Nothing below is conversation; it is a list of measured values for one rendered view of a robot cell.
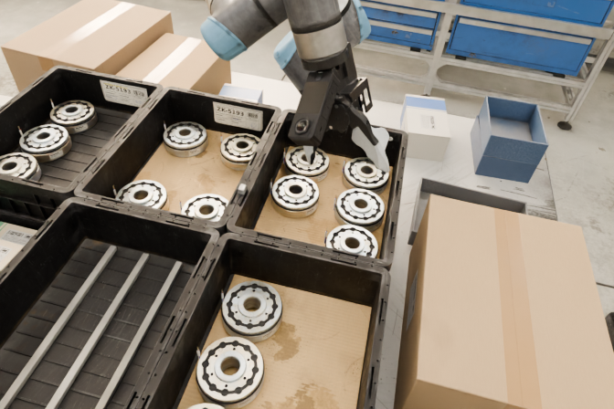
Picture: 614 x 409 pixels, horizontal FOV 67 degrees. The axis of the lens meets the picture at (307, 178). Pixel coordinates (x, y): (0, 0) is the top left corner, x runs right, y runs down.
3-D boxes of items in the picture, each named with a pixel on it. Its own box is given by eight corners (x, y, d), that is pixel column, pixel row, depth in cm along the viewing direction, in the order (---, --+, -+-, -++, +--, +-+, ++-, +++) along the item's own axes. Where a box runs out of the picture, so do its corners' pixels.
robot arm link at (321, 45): (325, 32, 63) (278, 36, 67) (333, 64, 65) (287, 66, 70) (351, 13, 68) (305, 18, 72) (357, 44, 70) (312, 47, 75)
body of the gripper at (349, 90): (375, 110, 77) (361, 38, 71) (352, 136, 71) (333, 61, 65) (335, 109, 81) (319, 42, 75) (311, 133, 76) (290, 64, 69)
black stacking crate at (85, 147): (69, 103, 127) (57, 66, 119) (171, 124, 123) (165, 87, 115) (-43, 204, 98) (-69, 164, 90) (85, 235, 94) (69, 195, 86)
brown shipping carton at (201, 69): (173, 76, 161) (165, 32, 150) (232, 89, 157) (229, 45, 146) (123, 124, 139) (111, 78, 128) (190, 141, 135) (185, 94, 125)
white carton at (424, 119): (399, 117, 151) (406, 93, 145) (437, 121, 151) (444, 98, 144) (401, 156, 137) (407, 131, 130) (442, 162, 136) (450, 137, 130)
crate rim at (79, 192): (167, 93, 116) (166, 85, 115) (283, 115, 113) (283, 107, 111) (72, 204, 88) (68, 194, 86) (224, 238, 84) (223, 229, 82)
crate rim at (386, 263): (283, 115, 113) (283, 107, 111) (407, 139, 109) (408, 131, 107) (224, 238, 84) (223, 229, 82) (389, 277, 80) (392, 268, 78)
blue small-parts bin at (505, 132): (478, 114, 143) (485, 95, 138) (528, 123, 141) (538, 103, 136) (482, 154, 128) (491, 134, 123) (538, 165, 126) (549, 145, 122)
